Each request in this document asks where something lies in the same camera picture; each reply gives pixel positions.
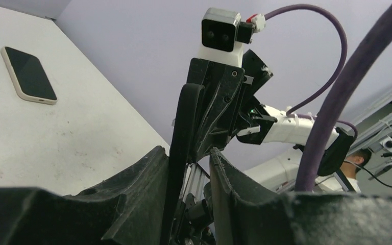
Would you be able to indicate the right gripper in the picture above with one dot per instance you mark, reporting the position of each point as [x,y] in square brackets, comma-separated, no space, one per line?
[229,108]

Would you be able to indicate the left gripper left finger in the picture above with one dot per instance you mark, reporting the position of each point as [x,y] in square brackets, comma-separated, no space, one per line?
[127,208]

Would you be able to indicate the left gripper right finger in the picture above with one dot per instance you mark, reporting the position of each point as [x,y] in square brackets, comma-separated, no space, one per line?
[245,212]

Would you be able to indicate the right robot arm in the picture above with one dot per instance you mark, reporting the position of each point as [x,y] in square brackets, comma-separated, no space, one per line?
[279,174]

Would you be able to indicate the phone in beige case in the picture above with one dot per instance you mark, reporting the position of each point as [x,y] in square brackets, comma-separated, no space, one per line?
[28,76]

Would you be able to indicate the person in background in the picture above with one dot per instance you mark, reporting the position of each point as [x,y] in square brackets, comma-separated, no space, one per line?
[349,168]

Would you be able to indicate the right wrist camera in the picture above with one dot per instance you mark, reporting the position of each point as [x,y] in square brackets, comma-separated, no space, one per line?
[224,35]

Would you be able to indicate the aluminium frame rail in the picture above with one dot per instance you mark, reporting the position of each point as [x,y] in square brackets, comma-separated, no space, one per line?
[375,123]

